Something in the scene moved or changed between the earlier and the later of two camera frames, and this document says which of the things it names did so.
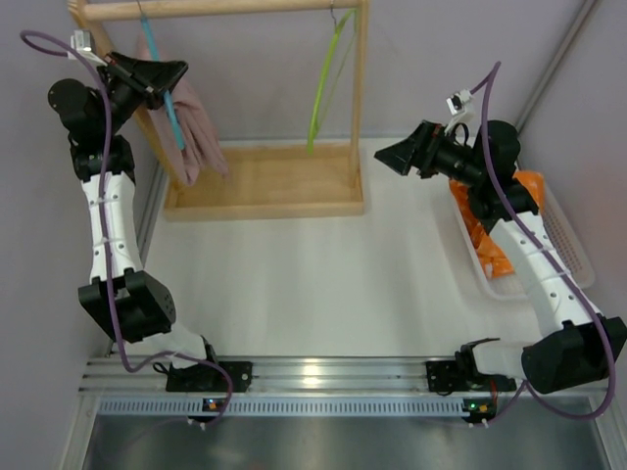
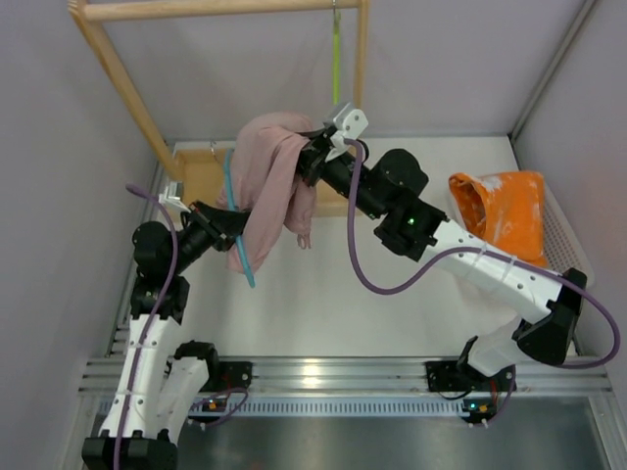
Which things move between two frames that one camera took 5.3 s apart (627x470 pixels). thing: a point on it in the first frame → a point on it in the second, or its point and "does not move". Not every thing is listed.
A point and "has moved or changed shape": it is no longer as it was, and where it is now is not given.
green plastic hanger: (333, 73) has moved or changed shape
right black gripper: (427, 150) → (312, 159)
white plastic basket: (562, 235) does not move
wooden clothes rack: (265, 180) does not move
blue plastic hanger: (167, 92) → (243, 248)
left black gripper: (132, 75) → (210, 226)
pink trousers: (200, 141) → (267, 183)
